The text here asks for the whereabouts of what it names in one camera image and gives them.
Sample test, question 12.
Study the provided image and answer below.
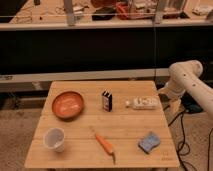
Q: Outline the orange bowl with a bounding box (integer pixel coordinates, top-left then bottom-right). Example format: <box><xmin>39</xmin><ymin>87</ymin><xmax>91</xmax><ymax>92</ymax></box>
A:
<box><xmin>52</xmin><ymin>91</ymin><xmax>84</xmax><ymax>119</ymax></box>

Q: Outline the metal shelf post right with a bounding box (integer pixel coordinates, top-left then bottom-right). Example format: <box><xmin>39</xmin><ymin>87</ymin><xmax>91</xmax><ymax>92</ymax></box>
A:
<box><xmin>153</xmin><ymin>0</ymin><xmax>167</xmax><ymax>24</ymax></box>

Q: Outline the metal shelf post left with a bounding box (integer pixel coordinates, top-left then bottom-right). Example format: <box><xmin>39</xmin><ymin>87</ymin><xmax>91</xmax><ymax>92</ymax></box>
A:
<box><xmin>63</xmin><ymin>0</ymin><xmax>75</xmax><ymax>26</ymax></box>

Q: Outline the black standing eraser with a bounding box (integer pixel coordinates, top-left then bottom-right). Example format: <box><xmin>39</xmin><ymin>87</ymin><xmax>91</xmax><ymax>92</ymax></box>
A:
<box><xmin>102</xmin><ymin>91</ymin><xmax>112</xmax><ymax>112</ymax></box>

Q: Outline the red object on shelf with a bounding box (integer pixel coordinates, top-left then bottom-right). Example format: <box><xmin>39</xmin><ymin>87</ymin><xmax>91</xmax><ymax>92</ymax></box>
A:
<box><xmin>116</xmin><ymin>2</ymin><xmax>131</xmax><ymax>20</ymax></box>

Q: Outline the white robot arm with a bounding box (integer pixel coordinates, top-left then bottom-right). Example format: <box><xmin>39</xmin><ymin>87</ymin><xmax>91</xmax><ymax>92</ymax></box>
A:
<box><xmin>158</xmin><ymin>60</ymin><xmax>213</xmax><ymax>118</ymax></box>

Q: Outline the orange toy carrot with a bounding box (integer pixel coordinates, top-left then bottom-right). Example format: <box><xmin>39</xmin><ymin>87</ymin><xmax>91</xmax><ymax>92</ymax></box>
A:
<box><xmin>95</xmin><ymin>134</ymin><xmax>116</xmax><ymax>163</ymax></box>

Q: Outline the black object on shelf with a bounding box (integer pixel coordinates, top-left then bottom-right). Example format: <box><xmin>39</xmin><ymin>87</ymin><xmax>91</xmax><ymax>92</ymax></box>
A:
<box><xmin>92</xmin><ymin>7</ymin><xmax>116</xmax><ymax>21</ymax></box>

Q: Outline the clear plastic cup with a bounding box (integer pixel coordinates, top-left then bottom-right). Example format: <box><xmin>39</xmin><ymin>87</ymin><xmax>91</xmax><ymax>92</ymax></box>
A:
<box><xmin>43</xmin><ymin>128</ymin><xmax>65</xmax><ymax>152</ymax></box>

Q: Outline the metal shelf post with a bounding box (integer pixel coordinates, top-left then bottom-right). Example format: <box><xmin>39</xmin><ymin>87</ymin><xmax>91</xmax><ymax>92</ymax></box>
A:
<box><xmin>63</xmin><ymin>0</ymin><xmax>75</xmax><ymax>26</ymax></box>
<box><xmin>153</xmin><ymin>0</ymin><xmax>167</xmax><ymax>24</ymax></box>

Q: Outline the blue sponge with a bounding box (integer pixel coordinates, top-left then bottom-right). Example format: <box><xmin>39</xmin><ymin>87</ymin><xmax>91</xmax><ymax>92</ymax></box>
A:
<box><xmin>138</xmin><ymin>132</ymin><xmax>161</xmax><ymax>154</ymax></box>

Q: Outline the black floor cable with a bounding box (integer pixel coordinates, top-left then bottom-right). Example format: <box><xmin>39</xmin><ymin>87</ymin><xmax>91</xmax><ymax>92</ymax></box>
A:
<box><xmin>168</xmin><ymin>109</ymin><xmax>194</xmax><ymax>171</ymax></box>

